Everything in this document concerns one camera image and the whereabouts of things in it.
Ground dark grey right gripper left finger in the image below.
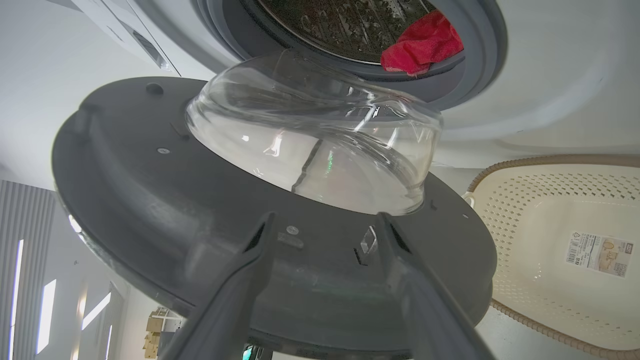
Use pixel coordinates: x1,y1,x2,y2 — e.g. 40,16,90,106
159,212,277,360

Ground white front-load washing machine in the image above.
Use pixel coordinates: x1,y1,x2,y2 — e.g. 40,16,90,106
70,0,640,171

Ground red garment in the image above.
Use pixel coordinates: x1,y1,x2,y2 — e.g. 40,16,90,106
380,10,465,77

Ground grey washing machine glass door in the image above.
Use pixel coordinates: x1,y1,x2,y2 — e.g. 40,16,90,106
51,48,498,359

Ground paper label in basket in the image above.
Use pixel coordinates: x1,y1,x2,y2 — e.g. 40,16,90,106
565,231,635,279

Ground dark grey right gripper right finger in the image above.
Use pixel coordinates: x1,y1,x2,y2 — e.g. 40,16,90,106
375,212,496,360

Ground cream perforated laundry basket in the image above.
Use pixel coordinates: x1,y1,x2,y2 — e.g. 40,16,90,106
462,154,640,360

